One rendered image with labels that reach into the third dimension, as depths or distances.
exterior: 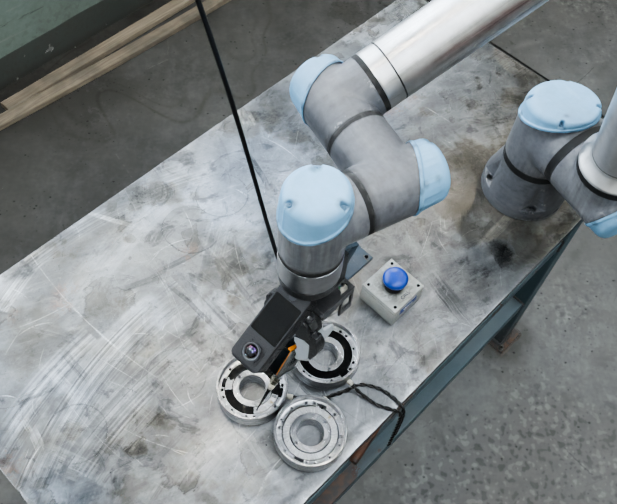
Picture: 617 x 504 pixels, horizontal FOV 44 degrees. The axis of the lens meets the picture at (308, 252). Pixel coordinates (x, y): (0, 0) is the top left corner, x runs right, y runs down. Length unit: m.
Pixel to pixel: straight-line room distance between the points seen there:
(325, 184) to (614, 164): 0.51
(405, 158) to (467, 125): 0.69
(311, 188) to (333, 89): 0.15
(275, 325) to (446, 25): 0.39
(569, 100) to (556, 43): 1.71
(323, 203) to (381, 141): 0.12
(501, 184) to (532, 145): 0.12
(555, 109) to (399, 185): 0.50
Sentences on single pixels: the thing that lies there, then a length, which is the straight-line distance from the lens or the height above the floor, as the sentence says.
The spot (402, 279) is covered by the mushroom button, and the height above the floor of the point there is 0.87.
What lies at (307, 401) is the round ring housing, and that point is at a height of 0.83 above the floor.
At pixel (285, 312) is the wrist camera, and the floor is 1.10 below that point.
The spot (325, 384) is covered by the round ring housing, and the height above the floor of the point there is 0.84.
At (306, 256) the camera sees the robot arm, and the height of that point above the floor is 1.22.
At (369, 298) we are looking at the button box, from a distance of 1.21.
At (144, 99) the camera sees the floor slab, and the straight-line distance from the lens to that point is 2.60.
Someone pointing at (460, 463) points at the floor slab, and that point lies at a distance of 2.02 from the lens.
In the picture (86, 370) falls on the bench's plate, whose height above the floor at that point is 0.80.
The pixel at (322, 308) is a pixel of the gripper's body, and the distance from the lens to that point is 0.92.
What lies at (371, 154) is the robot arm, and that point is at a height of 1.26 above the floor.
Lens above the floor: 1.89
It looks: 58 degrees down
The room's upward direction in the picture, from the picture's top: 6 degrees clockwise
